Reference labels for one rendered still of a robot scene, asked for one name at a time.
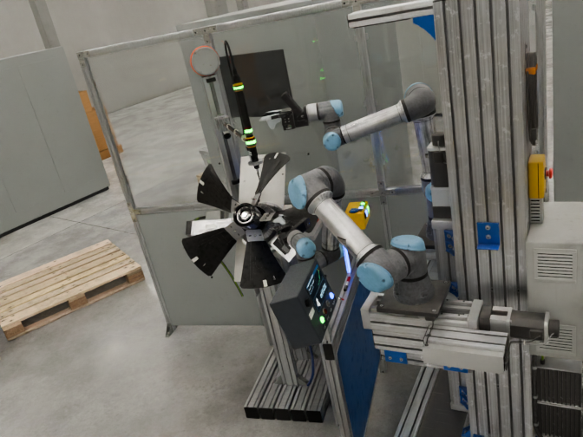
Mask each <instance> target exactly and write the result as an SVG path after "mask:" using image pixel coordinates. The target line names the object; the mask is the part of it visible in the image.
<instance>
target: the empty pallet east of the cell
mask: <svg viewBox="0 0 583 437"><path fill-rule="evenodd" d="M119 277H125V278H126V280H127V281H126V282H125V283H123V284H120V285H118V286H115V287H114V288H112V289H110V290H106V291H104V292H102V293H100V294H98V295H96V296H94V297H91V298H89V299H87V298H86V296H85V294H84V293H85V292H87V291H90V290H93V289H95V288H97V287H99V286H102V285H104V284H106V283H109V282H111V281H113V280H115V279H117V278H119ZM143 280H145V277H144V274H143V271H142V270H141V266H140V265H139V264H137V263H136V262H135V261H134V260H133V259H132V258H130V257H129V256H128V255H126V253H124V252H123V251H121V250H120V249H119V248H118V247H117V246H116V245H114V244H112V242H110V241H109V240H108V239H107V240H104V241H102V242H100V243H98V244H95V245H91V246H90V247H87V248H85V249H82V250H80V251H76V252H74V253H71V254H69V255H67V256H65V257H63V258H59V259H57V260H54V261H52V262H50V263H47V264H44V265H42V266H39V267H37V268H35V269H33V270H30V271H26V272H24V273H22V274H20V275H17V276H15V277H12V278H9V279H7V280H4V281H2V282H0V325H1V327H2V329H3V333H4V334H5V336H6V338H7V340H8V341H11V340H13V339H15V338H18V337H19V336H22V335H25V334H27V333H29V332H31V331H32V330H35V329H38V328H40V327H42V326H44V325H46V324H48V323H52V322H54V321H55V320H57V319H59V318H61V317H63V316H66V315H67V314H69V313H72V312H74V311H76V310H79V309H81V308H83V307H86V306H88V305H90V304H92V303H95V302H98V301H100V300H102V299H103V298H106V297H109V296H111V295H113V294H115V293H117V292H119V291H121V290H124V289H126V288H128V287H130V286H132V285H134V284H137V283H139V282H141V281H143ZM66 301H67V302H68V305H69V307H68V308H67V309H65V310H62V311H60V312H57V313H55V314H54V315H52V316H48V317H46V318H44V319H43V320H40V321H38V322H36V323H32V324H31V325H29V326H27V327H23V324H22V322H21V321H22V320H24V319H27V318H29V317H31V316H34V315H36V314H38V313H40V312H43V311H45V310H47V309H50V308H52V307H54V306H57V305H58V304H60V303H64V302H66Z"/></svg>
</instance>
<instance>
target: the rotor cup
mask: <svg viewBox="0 0 583 437"><path fill-rule="evenodd" d="M244 212H245V213H246V216H245V217H243V216H242V214H243V213H244ZM264 213H266V212H265V210H263V209H262V208H260V207H258V206H254V205H252V204H250V203H242V204H240V205H238V206H237V207H236V208H235V210H234V212H233V220H234V222H235V224H236V225H238V226H240V227H241V228H242V229H243V230H244V231H246V230H258V229H260V230H261V231H262V232H263V231H264V230H265V228H266V227H267V225H268V221H267V222H259V220H260V219H261V217H262V216H263V215H264ZM257 214H258V215H259V216H258V215H257ZM247 226H250V227H251V228H249V227H247Z"/></svg>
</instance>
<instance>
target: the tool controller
mask: <svg viewBox="0 0 583 437"><path fill-rule="evenodd" d="M330 292H331V293H332V294H333V299H330V296H329V293H330ZM316 294H318V297H319V299H320V301H321V303H322V308H321V310H320V312H318V309H317V307H316V305H315V303H314V302H313V299H314V297H315V296H316ZM326 300H329V301H330V302H331V306H330V307H327V305H326ZM336 302H337V299H336V297H335V295H334V293H333V291H332V289H331V287H330V285H329V283H328V281H327V279H326V277H325V275H324V273H323V271H322V269H321V267H320V265H319V263H318V261H317V259H316V258H314V259H311V260H308V261H304V262H302V263H299V264H294V265H291V266H290V268H289V270H288V271H287V272H286V274H285V277H284V279H283V280H282V282H281V284H280V286H279V287H278V289H277V291H276V293H275V295H274V297H273V298H272V300H271V302H270V307H271V309H272V311H273V313H274V315H275V317H276V318H277V320H278V322H279V324H280V326H281V328H282V330H283V331H284V332H285V335H286V337H287V339H288V341H289V342H290V344H291V346H292V348H293V349H300V348H304V347H308V346H311V345H316V344H320V343H321V342H322V341H323V339H324V334H325V331H326V330H327V327H328V324H329V321H330V320H331V315H332V312H333V310H334V308H335V305H336ZM323 308H326V309H327V311H328V312H327V315H326V316H325V315H324V312H323ZM320 316H322V317H323V318H324V323H323V324H322V323H321V322H320V320H319V317H320Z"/></svg>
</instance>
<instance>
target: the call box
mask: <svg viewBox="0 0 583 437"><path fill-rule="evenodd" d="M361 203H362V201H361V202H350V203H349V204H348V206H347V208H346V211H345V213H346V214H347V215H348V216H349V217H350V218H351V219H352V220H353V221H354V223H355V224H356V225H357V226H358V227H359V228H360V229H361V230H364V229H365V228H366V225H367V223H368V220H369V218H370V211H369V213H368V216H367V218H366V219H365V218H364V213H365V211H366V208H367V206H368V201H365V203H364V207H363V211H362V212H360V211H359V206H360V205H361ZM351 208H357V209H358V212H350V209H351Z"/></svg>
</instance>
